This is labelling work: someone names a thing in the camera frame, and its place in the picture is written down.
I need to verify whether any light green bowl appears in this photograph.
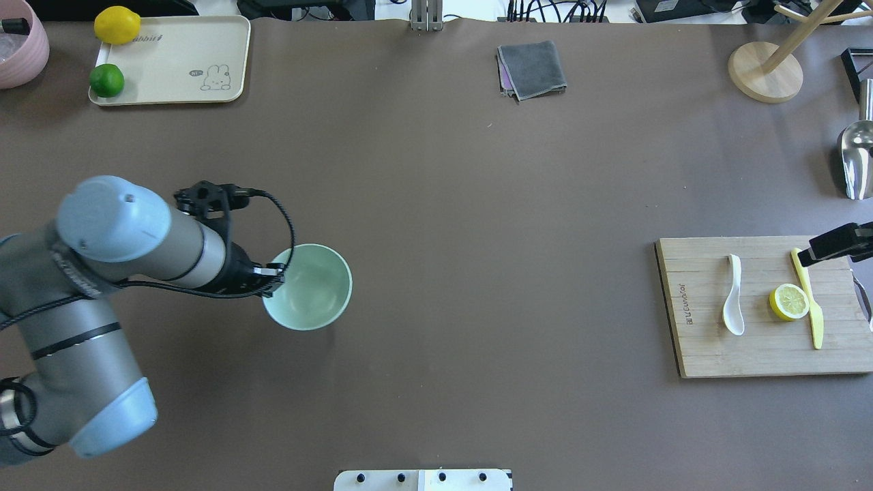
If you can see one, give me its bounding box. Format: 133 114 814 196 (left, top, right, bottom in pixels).
262 243 353 331

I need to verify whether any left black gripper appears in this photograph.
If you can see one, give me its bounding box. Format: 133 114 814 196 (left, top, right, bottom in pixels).
222 243 286 298

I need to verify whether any grey folded cloth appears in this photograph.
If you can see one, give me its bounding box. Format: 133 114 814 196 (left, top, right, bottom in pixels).
496 40 567 102

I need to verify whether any white ceramic spoon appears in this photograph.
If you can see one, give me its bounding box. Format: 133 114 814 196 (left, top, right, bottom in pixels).
722 254 745 336

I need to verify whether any wooden mug stand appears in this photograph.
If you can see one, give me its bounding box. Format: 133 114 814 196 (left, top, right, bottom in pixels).
728 1 872 104

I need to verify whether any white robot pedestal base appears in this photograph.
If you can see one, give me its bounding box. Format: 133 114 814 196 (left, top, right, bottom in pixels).
333 468 514 490

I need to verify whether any bamboo cutting board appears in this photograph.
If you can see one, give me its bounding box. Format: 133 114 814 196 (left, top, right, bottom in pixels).
655 236 872 377

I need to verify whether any metal scoop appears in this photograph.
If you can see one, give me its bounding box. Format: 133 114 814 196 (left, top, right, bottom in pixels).
839 78 872 200

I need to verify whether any green lime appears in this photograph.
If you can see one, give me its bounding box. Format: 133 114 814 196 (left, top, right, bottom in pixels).
89 64 125 98

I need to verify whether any yellow plastic knife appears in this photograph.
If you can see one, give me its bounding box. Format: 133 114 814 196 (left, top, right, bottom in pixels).
790 248 825 349

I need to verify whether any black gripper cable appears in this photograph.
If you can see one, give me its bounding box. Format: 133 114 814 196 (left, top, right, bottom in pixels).
116 188 297 301

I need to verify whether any pink bowl with ice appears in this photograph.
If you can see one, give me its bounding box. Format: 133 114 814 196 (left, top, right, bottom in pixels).
1 1 50 90

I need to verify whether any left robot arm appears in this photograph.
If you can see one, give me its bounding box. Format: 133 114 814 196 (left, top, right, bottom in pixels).
2 176 288 467

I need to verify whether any yellow lemon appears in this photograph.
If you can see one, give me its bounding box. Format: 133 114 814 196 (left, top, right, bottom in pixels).
93 5 143 46

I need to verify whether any lemon half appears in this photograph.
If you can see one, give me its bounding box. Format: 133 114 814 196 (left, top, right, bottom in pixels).
768 284 810 321

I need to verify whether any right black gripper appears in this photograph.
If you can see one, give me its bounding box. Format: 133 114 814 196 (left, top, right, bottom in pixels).
798 222 872 267

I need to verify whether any cream tray with rabbit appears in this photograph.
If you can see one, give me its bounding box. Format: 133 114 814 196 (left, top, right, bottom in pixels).
88 15 252 106

